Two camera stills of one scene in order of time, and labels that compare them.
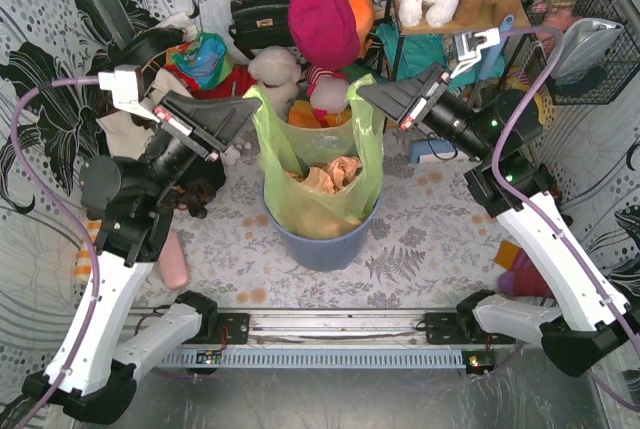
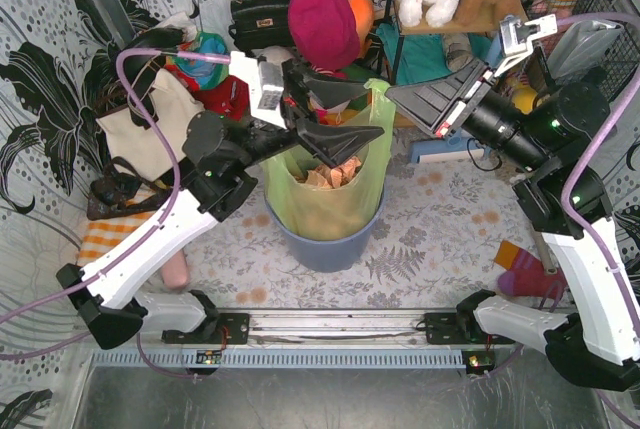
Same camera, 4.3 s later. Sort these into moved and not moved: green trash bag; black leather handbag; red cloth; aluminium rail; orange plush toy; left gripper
Moved: left gripper; green trash bag
Not moved: red cloth; aluminium rail; orange plush toy; black leather handbag
